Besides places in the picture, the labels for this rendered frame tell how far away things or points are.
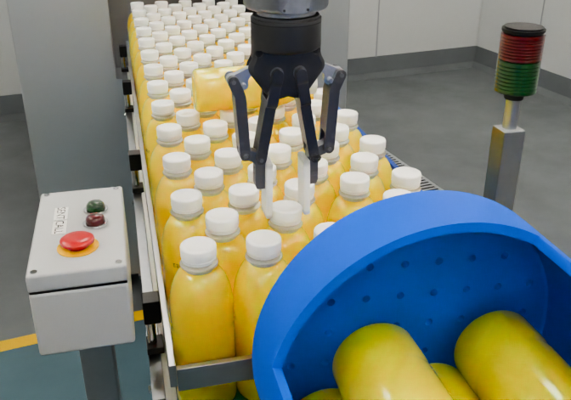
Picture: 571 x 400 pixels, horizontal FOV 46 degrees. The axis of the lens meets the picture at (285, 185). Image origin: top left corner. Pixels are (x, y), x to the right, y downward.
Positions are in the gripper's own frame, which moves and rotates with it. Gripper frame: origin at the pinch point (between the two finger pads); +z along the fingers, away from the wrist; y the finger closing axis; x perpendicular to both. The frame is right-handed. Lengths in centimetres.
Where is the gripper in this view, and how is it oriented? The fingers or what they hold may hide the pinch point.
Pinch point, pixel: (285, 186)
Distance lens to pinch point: 79.7
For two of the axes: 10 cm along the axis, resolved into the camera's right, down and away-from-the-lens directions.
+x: -2.4, -4.2, 8.8
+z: 0.0, 9.0, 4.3
